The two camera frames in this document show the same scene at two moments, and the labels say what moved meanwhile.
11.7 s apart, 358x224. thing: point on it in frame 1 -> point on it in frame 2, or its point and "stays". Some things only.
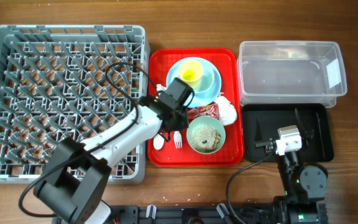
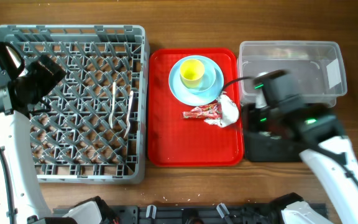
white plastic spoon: x=158 y=142 -> x=128 y=111
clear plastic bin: x=286 y=72 stays
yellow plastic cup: x=191 y=71 stays
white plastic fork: x=178 y=139 -> x=114 y=96
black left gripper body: x=176 y=109 -> x=39 y=81
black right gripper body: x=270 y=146 -> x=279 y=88
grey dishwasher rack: x=47 y=83 stays
